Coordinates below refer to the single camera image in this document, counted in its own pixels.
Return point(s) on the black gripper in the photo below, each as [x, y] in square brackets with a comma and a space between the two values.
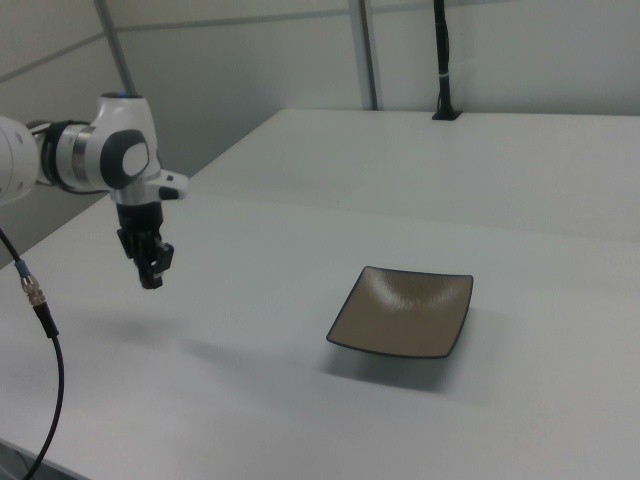
[140, 225]

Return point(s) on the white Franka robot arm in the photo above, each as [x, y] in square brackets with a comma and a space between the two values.
[100, 150]

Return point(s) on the brown square ceramic plate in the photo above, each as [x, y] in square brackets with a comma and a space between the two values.
[406, 314]

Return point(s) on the black camera stand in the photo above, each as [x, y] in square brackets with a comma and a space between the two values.
[443, 60]

